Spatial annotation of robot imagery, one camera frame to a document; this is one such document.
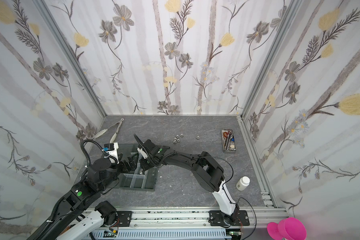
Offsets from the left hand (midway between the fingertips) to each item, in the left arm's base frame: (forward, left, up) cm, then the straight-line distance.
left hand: (129, 151), depth 70 cm
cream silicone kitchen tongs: (+27, +22, -24) cm, 43 cm away
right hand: (+2, 0, -14) cm, 14 cm away
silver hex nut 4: (+22, -24, -24) cm, 41 cm away
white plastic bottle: (-12, -58, -15) cm, 61 cm away
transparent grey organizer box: (-5, +2, -24) cm, 25 cm away
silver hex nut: (+27, -26, -24) cm, 45 cm away
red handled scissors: (+27, -60, -23) cm, 70 cm away
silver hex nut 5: (+21, -21, -25) cm, 39 cm away
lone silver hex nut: (+25, -38, -24) cm, 52 cm away
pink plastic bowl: (-33, -69, -21) cm, 79 cm away
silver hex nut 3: (+23, -22, -24) cm, 40 cm away
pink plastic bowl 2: (-33, -68, -6) cm, 76 cm away
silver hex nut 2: (+26, -24, -25) cm, 43 cm away
